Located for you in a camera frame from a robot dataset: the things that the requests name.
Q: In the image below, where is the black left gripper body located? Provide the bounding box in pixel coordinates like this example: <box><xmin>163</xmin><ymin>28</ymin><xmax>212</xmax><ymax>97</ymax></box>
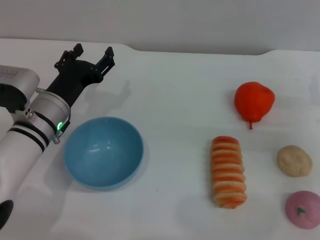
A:
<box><xmin>46</xmin><ymin>59</ymin><xmax>105</xmax><ymax>108</ymax></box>

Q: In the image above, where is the left wrist camera housing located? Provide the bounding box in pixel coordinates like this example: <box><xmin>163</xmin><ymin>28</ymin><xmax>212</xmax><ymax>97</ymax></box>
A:
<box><xmin>0</xmin><ymin>65</ymin><xmax>41</xmax><ymax>112</ymax></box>

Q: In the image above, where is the pink bun with green leaf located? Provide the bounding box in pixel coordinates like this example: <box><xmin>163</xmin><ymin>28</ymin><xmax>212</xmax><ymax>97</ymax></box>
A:
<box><xmin>284</xmin><ymin>190</ymin><xmax>320</xmax><ymax>230</ymax></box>

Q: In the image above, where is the orange white striped bread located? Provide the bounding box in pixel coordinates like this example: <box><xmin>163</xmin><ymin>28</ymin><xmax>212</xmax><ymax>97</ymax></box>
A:
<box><xmin>209</xmin><ymin>135</ymin><xmax>248</xmax><ymax>209</ymax></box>

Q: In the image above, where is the red toy pear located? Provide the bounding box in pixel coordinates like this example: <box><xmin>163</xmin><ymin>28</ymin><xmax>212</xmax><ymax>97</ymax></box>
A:
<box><xmin>234</xmin><ymin>81</ymin><xmax>276</xmax><ymax>130</ymax></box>

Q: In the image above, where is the blue bowl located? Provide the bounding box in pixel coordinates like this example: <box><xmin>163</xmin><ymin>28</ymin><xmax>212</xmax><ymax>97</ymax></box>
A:
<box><xmin>63</xmin><ymin>116</ymin><xmax>145</xmax><ymax>192</ymax></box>

